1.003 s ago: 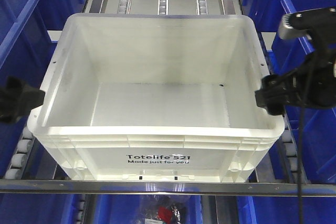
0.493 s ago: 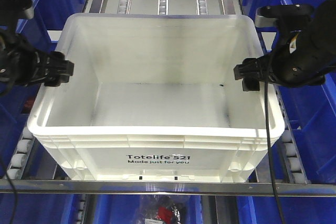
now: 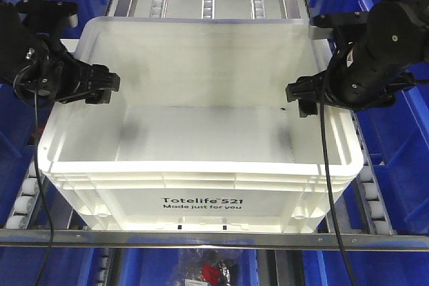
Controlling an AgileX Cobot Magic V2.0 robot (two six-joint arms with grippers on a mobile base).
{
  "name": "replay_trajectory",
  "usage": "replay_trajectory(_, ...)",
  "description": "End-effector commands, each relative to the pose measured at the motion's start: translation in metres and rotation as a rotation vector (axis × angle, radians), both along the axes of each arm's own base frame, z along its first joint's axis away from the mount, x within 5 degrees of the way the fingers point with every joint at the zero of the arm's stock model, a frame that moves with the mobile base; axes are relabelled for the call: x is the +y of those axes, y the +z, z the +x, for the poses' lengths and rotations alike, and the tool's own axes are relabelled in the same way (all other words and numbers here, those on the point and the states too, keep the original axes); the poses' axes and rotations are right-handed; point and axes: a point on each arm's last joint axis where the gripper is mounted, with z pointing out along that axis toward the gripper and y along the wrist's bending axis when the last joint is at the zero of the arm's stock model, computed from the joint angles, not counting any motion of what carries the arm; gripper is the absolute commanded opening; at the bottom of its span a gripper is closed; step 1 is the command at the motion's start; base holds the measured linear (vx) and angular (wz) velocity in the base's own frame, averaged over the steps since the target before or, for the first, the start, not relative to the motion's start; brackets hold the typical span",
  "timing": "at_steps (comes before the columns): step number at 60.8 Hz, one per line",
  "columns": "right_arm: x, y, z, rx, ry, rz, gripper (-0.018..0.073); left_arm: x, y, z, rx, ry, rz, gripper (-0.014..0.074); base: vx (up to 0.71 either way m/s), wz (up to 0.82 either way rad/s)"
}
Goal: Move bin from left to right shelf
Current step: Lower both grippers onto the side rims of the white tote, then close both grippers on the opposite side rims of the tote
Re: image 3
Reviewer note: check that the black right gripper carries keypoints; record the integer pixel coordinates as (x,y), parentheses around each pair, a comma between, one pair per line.
(382,52)

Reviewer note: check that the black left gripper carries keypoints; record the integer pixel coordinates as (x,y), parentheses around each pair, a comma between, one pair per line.
(36,64)

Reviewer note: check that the white plastic Totelife tote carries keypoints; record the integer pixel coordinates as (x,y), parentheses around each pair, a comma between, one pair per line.
(200,136)

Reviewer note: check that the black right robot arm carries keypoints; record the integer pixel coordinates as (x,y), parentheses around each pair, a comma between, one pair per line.
(404,81)

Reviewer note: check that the blue bin left shelf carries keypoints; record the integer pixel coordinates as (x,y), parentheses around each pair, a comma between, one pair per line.
(17,124)

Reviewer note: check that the blue bin shelf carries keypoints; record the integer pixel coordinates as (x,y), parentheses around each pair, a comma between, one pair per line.
(17,124)
(397,140)

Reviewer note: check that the blue bin right shelf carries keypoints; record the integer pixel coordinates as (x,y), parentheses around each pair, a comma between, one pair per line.
(397,140)

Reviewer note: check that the blue bin below right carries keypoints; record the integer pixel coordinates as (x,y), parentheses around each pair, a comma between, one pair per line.
(370,268)

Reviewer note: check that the blue bin below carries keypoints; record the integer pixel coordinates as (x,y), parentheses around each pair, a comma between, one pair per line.
(65,266)
(370,268)
(157,266)

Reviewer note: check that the blue bin below centre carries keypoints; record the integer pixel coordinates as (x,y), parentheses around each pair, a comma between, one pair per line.
(157,266)

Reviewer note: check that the blue bin below left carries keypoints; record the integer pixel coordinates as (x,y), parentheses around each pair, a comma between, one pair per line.
(65,266)

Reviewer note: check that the bagged red black parts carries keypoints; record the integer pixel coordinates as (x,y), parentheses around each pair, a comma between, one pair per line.
(205,266)

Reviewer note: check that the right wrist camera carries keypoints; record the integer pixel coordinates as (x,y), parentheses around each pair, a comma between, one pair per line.
(338,26)

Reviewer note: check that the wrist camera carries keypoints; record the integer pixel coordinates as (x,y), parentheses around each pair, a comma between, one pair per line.
(46,14)
(338,26)

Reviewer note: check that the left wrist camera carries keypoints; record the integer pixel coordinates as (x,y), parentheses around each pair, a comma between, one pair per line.
(46,14)

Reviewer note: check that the steel shelf front rail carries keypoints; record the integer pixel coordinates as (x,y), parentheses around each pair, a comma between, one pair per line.
(180,239)

